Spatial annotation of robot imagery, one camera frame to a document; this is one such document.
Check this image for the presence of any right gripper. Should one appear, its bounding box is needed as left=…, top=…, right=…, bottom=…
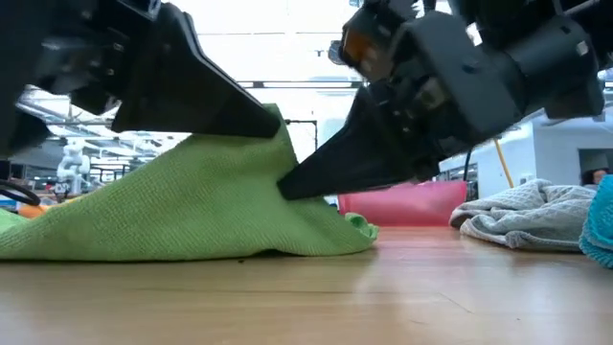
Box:
left=276, top=9, right=526, bottom=202

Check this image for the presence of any orange microfiber towel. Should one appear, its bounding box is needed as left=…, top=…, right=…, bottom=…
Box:
left=17, top=198, right=78, bottom=220

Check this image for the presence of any bright green microfiber towel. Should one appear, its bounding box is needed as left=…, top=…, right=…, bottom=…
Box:
left=0, top=103, right=380, bottom=264

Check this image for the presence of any black background gantry frame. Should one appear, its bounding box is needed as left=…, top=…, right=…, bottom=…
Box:
left=284, top=118, right=320, bottom=150

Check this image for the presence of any long yellow cable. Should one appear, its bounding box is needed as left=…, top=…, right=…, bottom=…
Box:
left=492, top=138, right=516, bottom=189

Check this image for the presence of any person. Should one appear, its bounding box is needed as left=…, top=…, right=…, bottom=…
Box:
left=580, top=167, right=612, bottom=187

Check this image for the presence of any blue microfiber towel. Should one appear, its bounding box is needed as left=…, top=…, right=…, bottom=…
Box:
left=578, top=172, right=613, bottom=269

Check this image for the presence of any red plastic bin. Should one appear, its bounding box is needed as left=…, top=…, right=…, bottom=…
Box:
left=337, top=180, right=469, bottom=227

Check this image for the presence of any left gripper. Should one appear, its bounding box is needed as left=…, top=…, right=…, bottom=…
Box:
left=0, top=0, right=283, bottom=160

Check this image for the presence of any black looped cable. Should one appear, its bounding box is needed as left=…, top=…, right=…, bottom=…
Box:
left=0, top=179, right=42, bottom=208

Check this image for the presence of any grey microfiber towel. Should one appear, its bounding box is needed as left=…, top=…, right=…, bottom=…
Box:
left=449, top=177, right=598, bottom=254

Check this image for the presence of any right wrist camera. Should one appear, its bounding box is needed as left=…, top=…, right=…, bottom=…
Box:
left=338, top=4, right=413, bottom=82

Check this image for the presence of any black hanging cable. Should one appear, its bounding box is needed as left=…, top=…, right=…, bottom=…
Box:
left=461, top=148, right=475, bottom=182

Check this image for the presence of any black ceiling cable reel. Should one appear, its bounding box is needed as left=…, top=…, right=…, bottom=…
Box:
left=328, top=40, right=347, bottom=66

